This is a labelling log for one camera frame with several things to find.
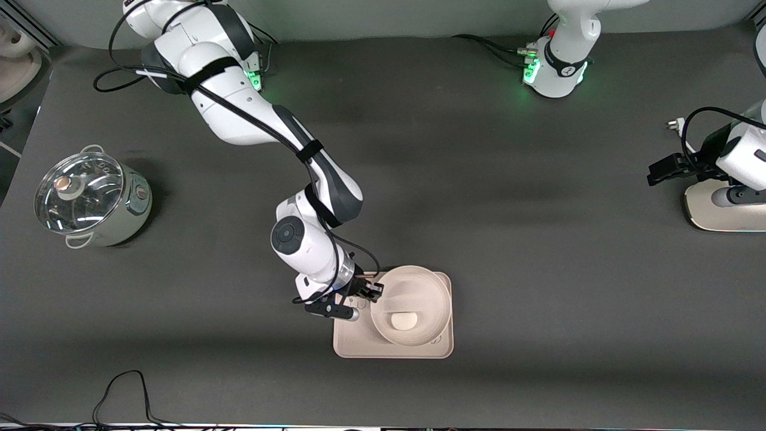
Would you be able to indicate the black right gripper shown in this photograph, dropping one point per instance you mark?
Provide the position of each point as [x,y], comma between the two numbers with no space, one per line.
[359,285]

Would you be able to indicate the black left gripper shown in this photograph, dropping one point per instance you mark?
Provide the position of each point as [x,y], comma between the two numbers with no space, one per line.
[686,164]

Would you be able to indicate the white steamed bun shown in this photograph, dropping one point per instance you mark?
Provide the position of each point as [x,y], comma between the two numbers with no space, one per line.
[405,322]

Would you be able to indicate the round beige plate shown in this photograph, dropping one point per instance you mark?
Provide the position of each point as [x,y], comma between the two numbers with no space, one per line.
[419,287]

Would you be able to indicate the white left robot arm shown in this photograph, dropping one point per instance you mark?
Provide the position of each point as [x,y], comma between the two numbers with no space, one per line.
[562,66]

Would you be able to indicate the beige rectangular tray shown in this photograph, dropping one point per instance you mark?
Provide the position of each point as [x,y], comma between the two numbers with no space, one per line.
[353,341]

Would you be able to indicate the cream toaster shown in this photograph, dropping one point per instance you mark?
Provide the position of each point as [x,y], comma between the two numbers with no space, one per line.
[718,215]

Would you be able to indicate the pale green electric pot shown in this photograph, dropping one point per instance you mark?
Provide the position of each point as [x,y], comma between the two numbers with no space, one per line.
[134,209]

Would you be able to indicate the glass pot lid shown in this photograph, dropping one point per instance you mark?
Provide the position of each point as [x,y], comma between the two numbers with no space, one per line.
[78,197]

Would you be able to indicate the beige round stand base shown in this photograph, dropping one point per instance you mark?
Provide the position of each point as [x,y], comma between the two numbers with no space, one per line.
[18,78]

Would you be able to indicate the aluminium frame rail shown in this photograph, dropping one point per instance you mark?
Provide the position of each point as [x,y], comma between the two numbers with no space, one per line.
[760,23]
[42,33]

